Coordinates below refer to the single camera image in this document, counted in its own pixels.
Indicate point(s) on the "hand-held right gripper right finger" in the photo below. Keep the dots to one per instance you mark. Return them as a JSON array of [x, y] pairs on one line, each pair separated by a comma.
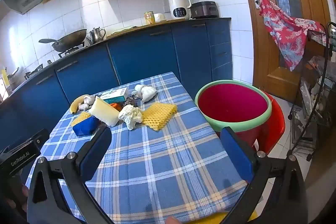
[[236, 153]]

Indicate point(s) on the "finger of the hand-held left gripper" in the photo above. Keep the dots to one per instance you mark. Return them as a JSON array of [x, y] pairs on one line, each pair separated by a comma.
[[39, 138]]

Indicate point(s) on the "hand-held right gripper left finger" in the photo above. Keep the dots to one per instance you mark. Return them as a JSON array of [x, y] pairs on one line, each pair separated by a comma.
[[94, 153]]

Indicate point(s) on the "blue sponge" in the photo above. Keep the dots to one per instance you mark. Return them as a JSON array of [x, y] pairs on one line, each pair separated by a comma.
[[85, 127]]

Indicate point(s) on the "small yellow foam fruit net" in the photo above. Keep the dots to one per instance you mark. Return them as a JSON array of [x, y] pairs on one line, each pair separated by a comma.
[[81, 117]]

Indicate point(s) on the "white foam block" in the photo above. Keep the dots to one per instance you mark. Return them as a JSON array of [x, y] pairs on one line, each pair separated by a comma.
[[105, 112]]

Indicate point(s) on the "red bucket with green rim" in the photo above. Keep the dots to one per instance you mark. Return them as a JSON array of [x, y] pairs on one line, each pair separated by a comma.
[[231, 103]]

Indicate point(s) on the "white tissue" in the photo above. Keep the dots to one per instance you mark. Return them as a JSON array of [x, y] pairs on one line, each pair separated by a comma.
[[130, 115]]

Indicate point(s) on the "orange plastic bag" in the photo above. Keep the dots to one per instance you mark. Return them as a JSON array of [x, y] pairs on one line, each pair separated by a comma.
[[116, 106]]

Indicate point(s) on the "teal and white carton box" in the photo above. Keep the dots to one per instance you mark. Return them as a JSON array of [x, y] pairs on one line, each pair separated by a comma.
[[115, 95]]

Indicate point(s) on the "steel wool scrubber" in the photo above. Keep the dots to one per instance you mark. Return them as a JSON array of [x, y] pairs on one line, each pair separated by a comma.
[[130, 102]]

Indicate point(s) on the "large yellow foam fruit net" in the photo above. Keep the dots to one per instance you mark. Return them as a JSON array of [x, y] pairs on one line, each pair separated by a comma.
[[157, 115]]

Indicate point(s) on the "white plastic bag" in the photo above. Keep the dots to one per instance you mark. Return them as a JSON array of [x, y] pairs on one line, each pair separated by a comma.
[[147, 92]]

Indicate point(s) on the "person's left hand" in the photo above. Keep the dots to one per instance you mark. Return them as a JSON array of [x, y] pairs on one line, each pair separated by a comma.
[[25, 190]]

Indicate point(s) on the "person's right hand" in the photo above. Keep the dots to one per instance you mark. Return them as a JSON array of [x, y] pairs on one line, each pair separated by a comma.
[[172, 220]]

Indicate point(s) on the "yellow banana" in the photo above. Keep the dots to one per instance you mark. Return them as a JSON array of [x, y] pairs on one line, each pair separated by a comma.
[[74, 106]]

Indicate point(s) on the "red plastic stool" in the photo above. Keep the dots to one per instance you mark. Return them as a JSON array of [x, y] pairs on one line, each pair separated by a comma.
[[275, 121]]

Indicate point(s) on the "garlic bulb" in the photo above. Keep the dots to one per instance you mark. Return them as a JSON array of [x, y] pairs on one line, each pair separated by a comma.
[[90, 100]]

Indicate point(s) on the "blue plaid tablecloth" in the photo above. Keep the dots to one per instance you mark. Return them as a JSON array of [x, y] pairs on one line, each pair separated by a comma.
[[157, 161]]

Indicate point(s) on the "metal pot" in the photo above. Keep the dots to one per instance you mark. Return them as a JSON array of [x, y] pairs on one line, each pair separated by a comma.
[[13, 78]]

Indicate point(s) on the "wooden door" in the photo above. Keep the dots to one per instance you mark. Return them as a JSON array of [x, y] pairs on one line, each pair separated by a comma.
[[275, 79]]

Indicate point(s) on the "gas stove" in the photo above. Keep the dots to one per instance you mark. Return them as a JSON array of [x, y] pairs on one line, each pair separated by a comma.
[[69, 52]]

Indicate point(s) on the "black wok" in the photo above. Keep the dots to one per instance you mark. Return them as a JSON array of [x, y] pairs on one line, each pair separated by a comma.
[[71, 39]]

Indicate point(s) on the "blue base cabinets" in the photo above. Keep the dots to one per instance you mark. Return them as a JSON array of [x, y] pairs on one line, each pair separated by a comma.
[[144, 56]]

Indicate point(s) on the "metal teapot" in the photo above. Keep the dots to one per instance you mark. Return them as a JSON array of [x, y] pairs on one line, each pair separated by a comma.
[[97, 35]]

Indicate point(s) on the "green tray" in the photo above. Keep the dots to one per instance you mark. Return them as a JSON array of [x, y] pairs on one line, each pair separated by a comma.
[[123, 29]]

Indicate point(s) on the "red floral cloth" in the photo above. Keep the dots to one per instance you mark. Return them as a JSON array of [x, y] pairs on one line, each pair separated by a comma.
[[286, 29]]

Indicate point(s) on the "yellow tin can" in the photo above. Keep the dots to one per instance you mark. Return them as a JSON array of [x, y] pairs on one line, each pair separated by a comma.
[[149, 18]]

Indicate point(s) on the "black rice cooker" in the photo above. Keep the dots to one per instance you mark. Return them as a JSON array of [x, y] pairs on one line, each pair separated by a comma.
[[204, 10]]

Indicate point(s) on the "white bowl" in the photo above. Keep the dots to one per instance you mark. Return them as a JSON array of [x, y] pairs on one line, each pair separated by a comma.
[[159, 17]]

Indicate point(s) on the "white soy milk maker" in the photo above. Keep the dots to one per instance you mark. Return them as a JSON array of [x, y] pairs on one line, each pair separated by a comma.
[[178, 5]]

